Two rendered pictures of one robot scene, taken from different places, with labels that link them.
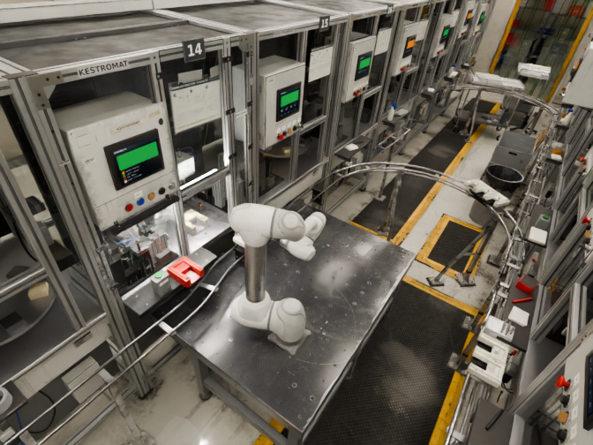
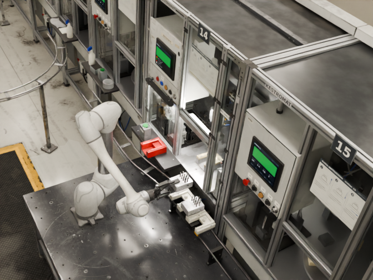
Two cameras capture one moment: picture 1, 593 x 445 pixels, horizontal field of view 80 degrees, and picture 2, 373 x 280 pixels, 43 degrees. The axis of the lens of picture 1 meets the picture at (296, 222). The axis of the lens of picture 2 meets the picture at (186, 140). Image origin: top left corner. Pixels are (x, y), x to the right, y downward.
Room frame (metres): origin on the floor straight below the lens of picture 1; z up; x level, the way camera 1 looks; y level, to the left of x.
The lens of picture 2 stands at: (2.62, -1.78, 3.29)
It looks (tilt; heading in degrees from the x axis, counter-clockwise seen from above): 40 degrees down; 113
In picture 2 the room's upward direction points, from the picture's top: 6 degrees clockwise
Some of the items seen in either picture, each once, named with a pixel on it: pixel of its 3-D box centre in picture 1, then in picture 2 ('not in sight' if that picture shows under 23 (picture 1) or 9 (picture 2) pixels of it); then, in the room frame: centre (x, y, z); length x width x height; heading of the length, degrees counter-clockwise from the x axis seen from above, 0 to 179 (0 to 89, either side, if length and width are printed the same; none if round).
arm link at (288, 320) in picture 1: (288, 317); (86, 196); (1.17, -0.01, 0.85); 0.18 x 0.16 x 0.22; 82
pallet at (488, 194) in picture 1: (484, 194); not in sight; (2.60, -1.57, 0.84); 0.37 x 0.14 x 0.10; 26
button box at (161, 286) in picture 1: (160, 282); (146, 131); (1.22, 0.68, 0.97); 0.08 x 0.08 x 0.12; 58
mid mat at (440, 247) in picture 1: (454, 245); not in sight; (2.90, -1.70, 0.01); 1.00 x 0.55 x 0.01; 148
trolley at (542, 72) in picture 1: (524, 92); not in sight; (6.96, -4.04, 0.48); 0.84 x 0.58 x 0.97; 156
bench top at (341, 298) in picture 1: (299, 282); (135, 244); (1.59, -0.06, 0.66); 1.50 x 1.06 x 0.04; 148
